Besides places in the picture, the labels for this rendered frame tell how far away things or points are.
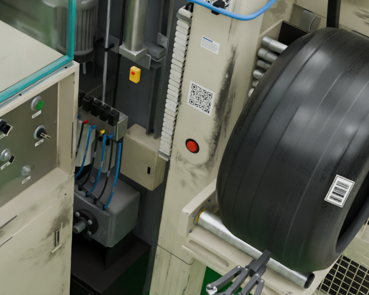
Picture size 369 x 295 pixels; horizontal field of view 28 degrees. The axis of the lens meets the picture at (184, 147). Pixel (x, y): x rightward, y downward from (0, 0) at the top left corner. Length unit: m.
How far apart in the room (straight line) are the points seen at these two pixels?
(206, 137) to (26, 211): 0.51
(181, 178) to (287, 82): 0.56
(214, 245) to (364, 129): 0.60
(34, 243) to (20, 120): 0.41
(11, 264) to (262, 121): 0.84
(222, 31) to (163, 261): 0.87
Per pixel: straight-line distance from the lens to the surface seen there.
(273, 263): 1.91
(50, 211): 2.07
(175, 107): 1.94
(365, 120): 1.57
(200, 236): 1.99
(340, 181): 1.55
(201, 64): 1.80
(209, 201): 1.99
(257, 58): 2.24
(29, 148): 1.93
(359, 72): 1.63
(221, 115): 1.85
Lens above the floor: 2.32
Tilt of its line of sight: 40 degrees down
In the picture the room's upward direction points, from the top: 10 degrees clockwise
